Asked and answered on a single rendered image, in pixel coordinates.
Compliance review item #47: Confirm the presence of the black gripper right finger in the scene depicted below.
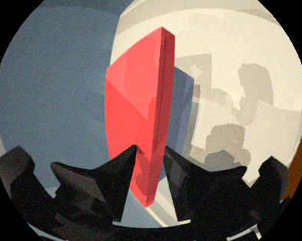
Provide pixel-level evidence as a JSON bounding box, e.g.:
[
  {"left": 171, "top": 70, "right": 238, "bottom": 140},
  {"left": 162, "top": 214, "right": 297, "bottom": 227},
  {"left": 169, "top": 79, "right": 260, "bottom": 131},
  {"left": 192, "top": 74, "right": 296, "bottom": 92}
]
[{"left": 163, "top": 146, "right": 247, "bottom": 221}]

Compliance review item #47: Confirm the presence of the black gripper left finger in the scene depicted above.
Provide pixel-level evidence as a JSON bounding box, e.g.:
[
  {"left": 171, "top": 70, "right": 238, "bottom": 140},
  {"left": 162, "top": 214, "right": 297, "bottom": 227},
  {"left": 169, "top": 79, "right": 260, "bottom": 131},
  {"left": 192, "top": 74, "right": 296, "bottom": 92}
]
[{"left": 50, "top": 144, "right": 137, "bottom": 223}]

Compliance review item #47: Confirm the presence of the red plastic lid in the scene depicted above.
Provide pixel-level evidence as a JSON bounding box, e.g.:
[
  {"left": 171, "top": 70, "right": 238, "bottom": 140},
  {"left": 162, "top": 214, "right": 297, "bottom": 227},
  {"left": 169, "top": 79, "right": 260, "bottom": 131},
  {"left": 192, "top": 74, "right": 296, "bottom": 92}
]
[{"left": 105, "top": 27, "right": 175, "bottom": 208}]

